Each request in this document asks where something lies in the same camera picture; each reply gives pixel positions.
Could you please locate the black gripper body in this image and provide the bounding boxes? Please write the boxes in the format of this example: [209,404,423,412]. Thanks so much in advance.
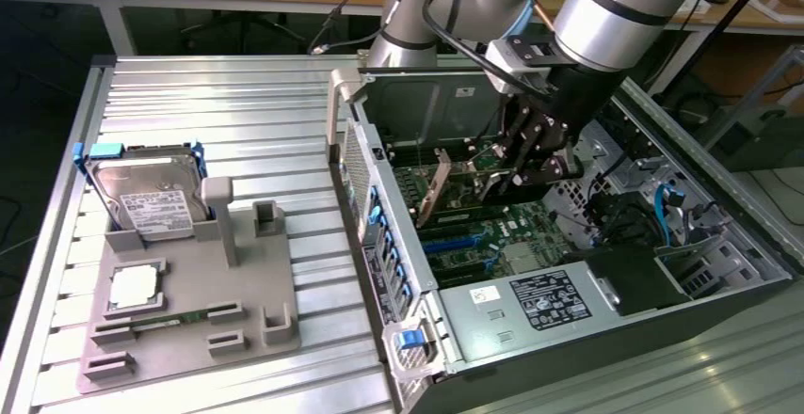
[519,67,631,146]

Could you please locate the graphics card with black cooler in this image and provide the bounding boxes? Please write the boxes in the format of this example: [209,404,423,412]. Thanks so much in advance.
[413,148,555,227]

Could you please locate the silver socket cover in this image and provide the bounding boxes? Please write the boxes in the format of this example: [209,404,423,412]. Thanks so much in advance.
[468,143,511,173]

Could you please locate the green motherboard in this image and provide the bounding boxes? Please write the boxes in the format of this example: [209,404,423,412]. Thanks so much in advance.
[386,143,577,293]

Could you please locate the silver chipset heatsink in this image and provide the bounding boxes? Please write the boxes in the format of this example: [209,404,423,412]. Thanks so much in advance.
[501,244,541,274]

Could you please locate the blue expansion slot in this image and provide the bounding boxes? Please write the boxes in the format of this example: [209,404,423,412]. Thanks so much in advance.
[421,233,491,254]

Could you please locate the black plastic shroud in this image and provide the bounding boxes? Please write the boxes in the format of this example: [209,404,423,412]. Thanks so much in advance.
[564,247,690,316]

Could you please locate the dark computer tower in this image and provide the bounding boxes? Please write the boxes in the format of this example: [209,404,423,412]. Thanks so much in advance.
[710,107,804,173]

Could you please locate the grey power supply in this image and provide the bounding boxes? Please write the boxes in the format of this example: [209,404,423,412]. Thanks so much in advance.
[439,263,630,368]

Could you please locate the black and silver PC case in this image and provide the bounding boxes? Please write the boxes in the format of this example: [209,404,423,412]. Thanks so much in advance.
[325,66,804,413]

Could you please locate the blue case latch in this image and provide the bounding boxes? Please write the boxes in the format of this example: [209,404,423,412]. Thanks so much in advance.
[392,328,423,352]

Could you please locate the black chair base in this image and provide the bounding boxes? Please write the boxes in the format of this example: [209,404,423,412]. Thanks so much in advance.
[181,8,309,53]

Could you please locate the hard disk in blue caddy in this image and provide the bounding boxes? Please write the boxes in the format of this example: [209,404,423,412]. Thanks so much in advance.
[73,140,213,241]

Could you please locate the grey parts rack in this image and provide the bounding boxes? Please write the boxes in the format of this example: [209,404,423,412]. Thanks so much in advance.
[74,176,304,394]

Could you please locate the green RAM stick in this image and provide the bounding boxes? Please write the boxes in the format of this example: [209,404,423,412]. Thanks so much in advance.
[129,308,216,333]

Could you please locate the silver CPU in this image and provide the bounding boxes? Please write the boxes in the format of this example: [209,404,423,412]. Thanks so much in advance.
[106,265,162,310]

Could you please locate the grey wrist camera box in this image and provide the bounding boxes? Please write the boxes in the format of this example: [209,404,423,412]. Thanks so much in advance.
[487,37,580,95]

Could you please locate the blue wire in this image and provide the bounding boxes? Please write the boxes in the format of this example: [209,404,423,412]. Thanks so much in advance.
[652,183,687,250]

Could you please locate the grey wire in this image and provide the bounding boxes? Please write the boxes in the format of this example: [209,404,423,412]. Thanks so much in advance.
[682,201,734,250]

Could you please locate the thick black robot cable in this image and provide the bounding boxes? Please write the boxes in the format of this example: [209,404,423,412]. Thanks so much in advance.
[421,0,561,98]

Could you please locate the thin black cable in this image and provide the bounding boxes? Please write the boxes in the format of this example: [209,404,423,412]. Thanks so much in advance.
[306,0,389,56]

